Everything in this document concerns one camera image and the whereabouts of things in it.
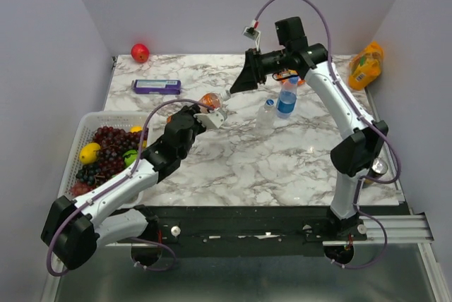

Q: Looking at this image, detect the white plastic basket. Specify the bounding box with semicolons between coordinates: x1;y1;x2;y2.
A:
59;111;148;200

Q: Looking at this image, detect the yellow snack bag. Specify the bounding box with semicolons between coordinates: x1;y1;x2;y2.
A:
348;41;384;91

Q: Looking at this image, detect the aluminium rail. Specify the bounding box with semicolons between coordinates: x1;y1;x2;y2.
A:
315;215;434;246

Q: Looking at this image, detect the black gold can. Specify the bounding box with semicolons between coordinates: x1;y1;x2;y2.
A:
363;157;388;188

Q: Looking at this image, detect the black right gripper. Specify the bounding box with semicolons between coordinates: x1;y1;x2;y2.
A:
229;48;290;94

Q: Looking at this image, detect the black mounting rail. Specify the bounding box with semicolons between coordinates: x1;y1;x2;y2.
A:
137;205;367;258

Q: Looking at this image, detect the dark grape bunch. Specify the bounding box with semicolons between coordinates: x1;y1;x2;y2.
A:
76;162;105;187

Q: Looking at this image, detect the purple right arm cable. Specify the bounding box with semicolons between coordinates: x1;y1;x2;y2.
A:
254;0;403;270

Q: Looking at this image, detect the purple white box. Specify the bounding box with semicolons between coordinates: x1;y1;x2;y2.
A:
131;80;182;95

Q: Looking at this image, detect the green toy fruit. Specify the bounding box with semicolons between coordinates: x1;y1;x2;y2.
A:
122;150;138;167

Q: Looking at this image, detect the blue white bottle cap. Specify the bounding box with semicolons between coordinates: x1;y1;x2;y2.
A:
265;99;275;107

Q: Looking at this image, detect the red apple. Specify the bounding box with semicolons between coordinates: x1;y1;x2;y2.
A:
131;43;150;64

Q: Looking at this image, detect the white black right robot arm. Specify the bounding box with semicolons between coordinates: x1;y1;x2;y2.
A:
230;17;388;240

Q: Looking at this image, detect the clear bottle blue label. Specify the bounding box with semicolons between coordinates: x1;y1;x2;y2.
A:
276;81;298;119

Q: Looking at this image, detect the yellow lemon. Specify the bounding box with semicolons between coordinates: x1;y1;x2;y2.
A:
130;126;147;148
78;143;101;164

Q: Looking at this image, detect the red grape bunch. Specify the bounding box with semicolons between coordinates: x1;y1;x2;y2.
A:
93;126;142;179

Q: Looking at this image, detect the orange drink bottle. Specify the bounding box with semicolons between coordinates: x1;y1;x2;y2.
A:
199;90;229;109

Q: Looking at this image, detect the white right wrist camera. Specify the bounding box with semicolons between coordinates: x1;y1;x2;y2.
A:
242;20;261;50

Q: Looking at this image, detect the orange razor box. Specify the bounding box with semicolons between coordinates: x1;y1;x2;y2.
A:
272;70;305;85

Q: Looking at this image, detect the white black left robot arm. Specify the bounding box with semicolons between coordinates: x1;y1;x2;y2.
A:
41;99;216;277

